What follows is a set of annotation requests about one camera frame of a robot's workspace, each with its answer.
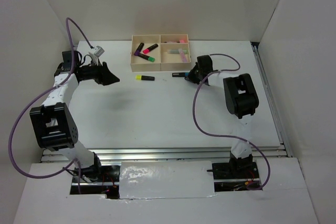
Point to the black purple-capped highlighter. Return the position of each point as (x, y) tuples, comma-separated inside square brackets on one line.
[(139, 48)]

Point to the black yellow-capped highlighter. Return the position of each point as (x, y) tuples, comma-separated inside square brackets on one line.
[(144, 78)]

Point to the wooden compartment tray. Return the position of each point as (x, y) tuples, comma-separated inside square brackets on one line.
[(163, 60)]

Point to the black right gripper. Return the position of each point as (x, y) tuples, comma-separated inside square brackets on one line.
[(191, 77)]

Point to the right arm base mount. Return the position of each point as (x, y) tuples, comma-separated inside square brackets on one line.
[(224, 171)]

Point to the black blue-capped highlighter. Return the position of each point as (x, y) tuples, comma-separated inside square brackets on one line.
[(180, 74)]

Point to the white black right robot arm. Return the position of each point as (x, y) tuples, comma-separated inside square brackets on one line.
[(241, 100)]

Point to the pastel green translucent highlighter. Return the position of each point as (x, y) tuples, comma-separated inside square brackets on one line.
[(177, 51)]

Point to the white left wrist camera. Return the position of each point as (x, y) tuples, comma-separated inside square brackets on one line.
[(95, 53)]

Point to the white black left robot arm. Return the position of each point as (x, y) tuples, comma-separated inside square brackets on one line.
[(54, 127)]

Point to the black pink-capped highlighter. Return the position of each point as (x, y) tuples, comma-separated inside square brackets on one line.
[(150, 48)]

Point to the pastel purple translucent highlighter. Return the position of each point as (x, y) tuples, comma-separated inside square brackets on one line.
[(183, 53)]

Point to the white front cover panel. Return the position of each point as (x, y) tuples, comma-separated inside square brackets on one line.
[(166, 180)]

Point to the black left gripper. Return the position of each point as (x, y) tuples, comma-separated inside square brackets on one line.
[(104, 76)]

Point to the pastel pink translucent highlighter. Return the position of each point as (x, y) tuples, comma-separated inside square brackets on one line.
[(175, 41)]

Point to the black green-capped highlighter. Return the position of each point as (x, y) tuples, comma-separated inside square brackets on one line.
[(146, 57)]

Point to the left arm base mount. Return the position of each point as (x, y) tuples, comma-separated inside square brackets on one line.
[(106, 173)]

